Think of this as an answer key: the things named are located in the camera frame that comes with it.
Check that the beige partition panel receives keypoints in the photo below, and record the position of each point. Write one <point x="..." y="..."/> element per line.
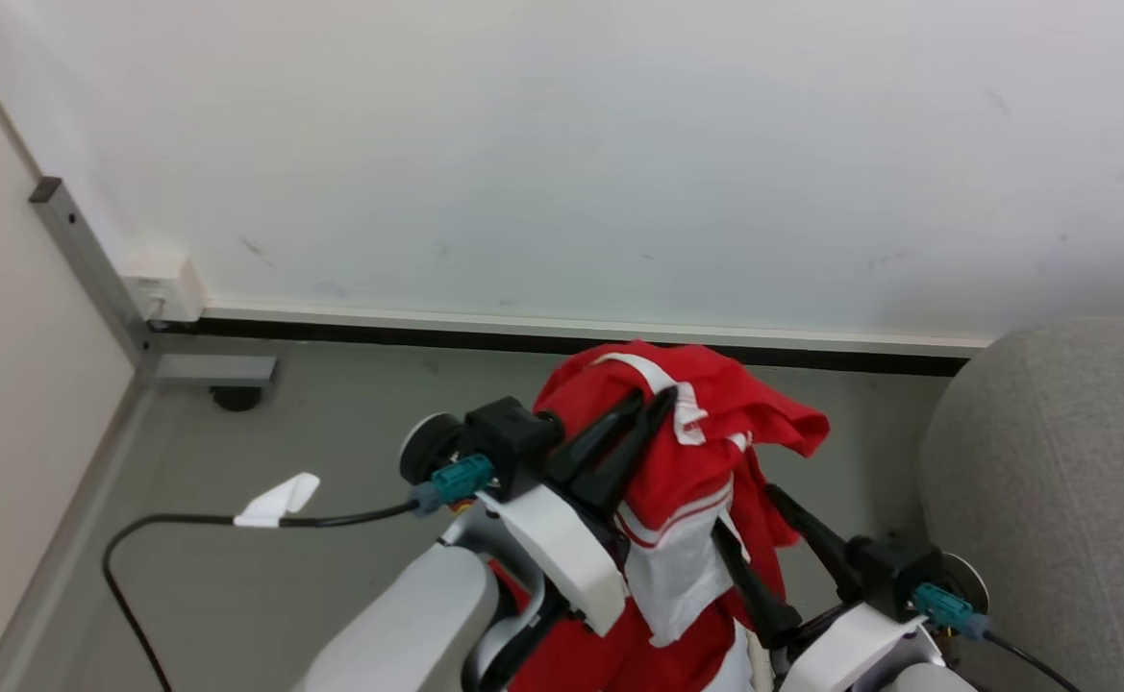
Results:
<point x="13" y="404"/>

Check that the black round frame foot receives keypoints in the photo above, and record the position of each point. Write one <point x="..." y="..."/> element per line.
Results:
<point x="237" y="397"/>

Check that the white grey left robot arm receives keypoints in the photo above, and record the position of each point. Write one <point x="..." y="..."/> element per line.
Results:
<point x="398" y="615"/>

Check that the white tape tag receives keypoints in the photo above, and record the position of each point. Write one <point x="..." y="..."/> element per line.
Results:
<point x="278" y="500"/>

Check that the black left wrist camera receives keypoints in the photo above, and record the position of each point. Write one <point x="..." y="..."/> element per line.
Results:
<point x="509" y="437"/>

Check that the white and black baseboard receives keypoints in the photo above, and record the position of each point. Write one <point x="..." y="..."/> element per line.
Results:
<point x="571" y="332"/>

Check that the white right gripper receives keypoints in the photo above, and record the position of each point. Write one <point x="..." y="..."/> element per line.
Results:
<point x="855" y="649"/>

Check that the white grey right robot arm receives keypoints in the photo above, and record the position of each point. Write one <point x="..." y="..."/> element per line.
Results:
<point x="929" y="679"/>

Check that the grey aluminium frame post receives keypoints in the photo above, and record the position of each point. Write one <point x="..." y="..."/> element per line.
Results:
<point x="90" y="264"/>

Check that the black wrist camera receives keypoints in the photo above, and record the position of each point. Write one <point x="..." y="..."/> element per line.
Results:
<point x="893" y="572"/>
<point x="509" y="437"/>

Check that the white wall box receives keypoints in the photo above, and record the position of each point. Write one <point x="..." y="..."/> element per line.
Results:
<point x="165" y="285"/>

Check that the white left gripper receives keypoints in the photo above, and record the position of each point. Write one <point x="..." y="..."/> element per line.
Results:
<point x="562" y="553"/>

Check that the grey fabric sofa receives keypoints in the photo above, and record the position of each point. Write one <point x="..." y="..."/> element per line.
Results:
<point x="1061" y="500"/>

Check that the red and white garment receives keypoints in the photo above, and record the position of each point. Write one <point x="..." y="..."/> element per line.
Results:
<point x="706" y="461"/>

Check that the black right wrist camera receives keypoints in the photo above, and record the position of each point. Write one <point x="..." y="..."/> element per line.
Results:
<point x="893" y="572"/>

